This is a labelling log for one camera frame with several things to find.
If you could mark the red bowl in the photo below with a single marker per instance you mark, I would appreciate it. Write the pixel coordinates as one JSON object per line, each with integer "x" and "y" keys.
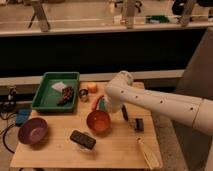
{"x": 98, "y": 121}

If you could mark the green plastic tray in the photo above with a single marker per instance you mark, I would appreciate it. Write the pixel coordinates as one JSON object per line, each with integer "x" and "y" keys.
{"x": 46, "y": 98}

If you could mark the purple bowl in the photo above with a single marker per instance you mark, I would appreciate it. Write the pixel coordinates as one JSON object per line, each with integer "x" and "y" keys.
{"x": 32, "y": 131}

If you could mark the black rectangular block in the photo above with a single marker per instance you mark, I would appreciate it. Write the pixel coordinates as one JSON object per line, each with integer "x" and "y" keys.
{"x": 82, "y": 139}

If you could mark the orange carrot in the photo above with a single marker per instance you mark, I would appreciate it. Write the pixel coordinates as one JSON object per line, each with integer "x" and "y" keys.
{"x": 95, "y": 102}

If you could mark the brown grapes bunch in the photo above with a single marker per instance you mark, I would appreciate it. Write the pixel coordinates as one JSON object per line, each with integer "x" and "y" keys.
{"x": 67, "y": 94}

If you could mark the blue box device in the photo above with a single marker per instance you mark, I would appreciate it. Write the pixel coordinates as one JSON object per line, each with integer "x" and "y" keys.
{"x": 22, "y": 116}

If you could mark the small metal cup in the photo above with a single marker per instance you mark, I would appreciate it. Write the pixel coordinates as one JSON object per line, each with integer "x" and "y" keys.
{"x": 83, "y": 95}

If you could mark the yellow whisk brush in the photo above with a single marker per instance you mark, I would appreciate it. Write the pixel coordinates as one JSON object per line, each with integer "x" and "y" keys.
{"x": 148, "y": 154}

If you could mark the teal sponge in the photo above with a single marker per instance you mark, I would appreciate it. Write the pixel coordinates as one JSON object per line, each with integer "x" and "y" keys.
{"x": 101, "y": 105}

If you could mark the black handled knife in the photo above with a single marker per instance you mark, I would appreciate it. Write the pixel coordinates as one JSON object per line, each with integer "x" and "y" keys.
{"x": 125, "y": 113}

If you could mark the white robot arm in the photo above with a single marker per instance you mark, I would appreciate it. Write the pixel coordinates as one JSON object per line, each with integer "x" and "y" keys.
{"x": 191, "y": 111}

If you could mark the orange block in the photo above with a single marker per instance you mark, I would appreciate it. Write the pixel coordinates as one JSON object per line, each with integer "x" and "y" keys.
{"x": 92, "y": 87}

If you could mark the white cloth piece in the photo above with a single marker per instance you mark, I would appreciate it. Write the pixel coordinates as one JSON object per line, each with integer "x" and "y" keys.
{"x": 59, "y": 86}

